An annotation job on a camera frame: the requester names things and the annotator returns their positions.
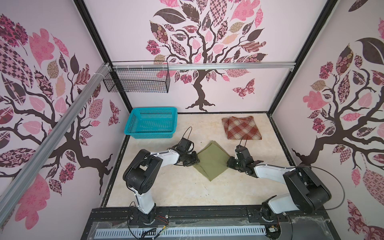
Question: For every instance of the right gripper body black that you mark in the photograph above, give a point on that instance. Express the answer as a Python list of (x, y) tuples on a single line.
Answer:
[(234, 163)]

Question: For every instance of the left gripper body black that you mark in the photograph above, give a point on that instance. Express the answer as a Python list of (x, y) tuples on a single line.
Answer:
[(189, 159)]

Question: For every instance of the olive green skirt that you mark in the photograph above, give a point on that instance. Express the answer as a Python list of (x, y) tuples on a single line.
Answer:
[(213, 161)]

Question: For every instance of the red plaid skirt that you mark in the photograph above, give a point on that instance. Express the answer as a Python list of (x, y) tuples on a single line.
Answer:
[(241, 128)]

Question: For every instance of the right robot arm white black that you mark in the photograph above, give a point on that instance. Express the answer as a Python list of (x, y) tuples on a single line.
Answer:
[(307, 192)]

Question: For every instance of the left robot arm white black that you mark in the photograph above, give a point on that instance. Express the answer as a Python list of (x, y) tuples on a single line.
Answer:
[(143, 170)]

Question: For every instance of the teal plastic basket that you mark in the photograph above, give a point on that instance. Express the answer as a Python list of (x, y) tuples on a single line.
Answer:
[(152, 123)]

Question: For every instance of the white slotted cable duct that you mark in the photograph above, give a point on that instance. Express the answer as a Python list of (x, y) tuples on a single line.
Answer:
[(179, 232)]

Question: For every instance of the black wire basket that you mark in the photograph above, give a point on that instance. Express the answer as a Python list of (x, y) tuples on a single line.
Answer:
[(138, 77)]

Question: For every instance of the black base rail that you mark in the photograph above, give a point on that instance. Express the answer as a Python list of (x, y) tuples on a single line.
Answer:
[(286, 226)]

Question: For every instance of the aluminium rail back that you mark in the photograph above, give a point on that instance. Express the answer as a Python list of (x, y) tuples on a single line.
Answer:
[(221, 66)]

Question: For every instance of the aluminium rail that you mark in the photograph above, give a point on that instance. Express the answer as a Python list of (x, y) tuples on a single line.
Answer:
[(23, 180), (221, 66)]

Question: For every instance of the aluminium rail left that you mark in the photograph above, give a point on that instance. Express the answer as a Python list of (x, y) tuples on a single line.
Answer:
[(23, 180)]

